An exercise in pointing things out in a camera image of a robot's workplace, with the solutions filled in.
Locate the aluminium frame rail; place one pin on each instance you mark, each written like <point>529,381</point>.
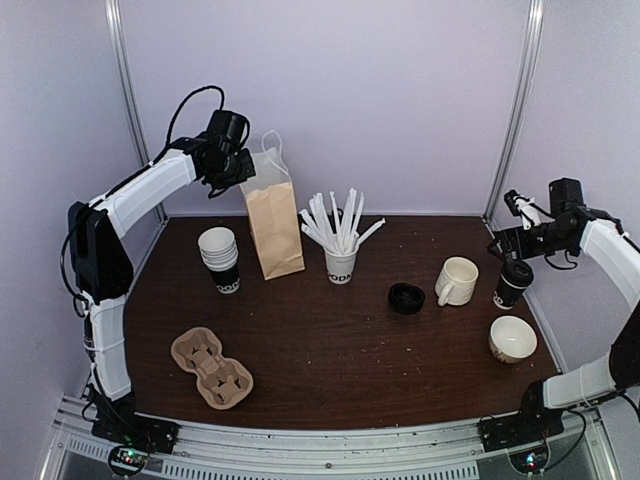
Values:
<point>452,450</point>

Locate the black coffee cup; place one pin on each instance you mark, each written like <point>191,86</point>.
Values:
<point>505,296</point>

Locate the stack of black lids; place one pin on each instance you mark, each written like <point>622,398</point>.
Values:
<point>406,298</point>

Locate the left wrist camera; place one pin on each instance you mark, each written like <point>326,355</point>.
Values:
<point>228,127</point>

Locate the brown paper bag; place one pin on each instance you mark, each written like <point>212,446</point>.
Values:
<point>273,216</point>

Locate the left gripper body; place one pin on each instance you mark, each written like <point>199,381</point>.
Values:
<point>235,171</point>

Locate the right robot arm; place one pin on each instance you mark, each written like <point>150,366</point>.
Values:
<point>578,270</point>

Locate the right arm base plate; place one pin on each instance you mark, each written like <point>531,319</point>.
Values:
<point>515,430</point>

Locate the white ceramic bowl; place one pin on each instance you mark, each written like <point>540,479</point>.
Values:
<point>511,339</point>

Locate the cardboard cup carrier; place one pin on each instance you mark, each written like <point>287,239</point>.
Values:
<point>222,382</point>

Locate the corner metal post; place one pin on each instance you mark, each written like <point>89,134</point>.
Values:
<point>118,42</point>
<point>528,62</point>

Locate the right corner metal post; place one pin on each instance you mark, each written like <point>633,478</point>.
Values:
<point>528,62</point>

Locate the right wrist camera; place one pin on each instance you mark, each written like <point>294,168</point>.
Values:
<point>519,205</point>

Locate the white cup holding straws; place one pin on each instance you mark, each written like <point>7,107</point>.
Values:
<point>339,267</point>

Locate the left corner metal post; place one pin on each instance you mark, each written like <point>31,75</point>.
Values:
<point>118,42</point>

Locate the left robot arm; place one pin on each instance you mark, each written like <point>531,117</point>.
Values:
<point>103,272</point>

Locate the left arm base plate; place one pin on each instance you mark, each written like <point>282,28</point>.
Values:
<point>143,433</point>

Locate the wrapped straws bundle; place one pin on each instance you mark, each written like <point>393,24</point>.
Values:
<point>334,228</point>

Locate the stack of paper cups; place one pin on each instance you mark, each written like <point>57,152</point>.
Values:
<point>219,252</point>

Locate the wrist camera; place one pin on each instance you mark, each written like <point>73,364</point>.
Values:
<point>228,127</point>
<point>519,205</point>

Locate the cream ceramic mug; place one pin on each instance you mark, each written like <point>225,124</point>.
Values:
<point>456,281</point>

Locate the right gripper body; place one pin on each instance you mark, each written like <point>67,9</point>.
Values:
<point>525,249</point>

